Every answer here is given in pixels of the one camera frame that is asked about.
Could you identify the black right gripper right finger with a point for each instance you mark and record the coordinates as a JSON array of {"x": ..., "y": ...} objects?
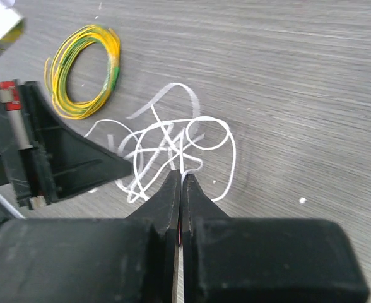
[{"x": 264, "y": 259}]

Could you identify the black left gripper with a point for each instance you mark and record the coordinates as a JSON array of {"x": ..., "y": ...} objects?
[{"x": 42, "y": 158}]

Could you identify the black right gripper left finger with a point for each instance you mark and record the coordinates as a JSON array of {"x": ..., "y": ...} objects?
[{"x": 132, "y": 259}]

